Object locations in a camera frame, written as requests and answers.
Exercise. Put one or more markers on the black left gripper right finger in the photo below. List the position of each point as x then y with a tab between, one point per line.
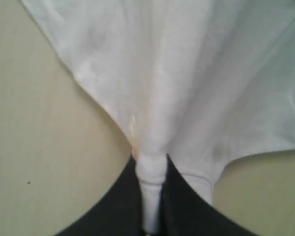
184	213

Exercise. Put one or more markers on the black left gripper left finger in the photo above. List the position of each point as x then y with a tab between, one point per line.
118	213

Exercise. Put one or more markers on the white t-shirt red lettering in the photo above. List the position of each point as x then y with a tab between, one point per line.
201	83

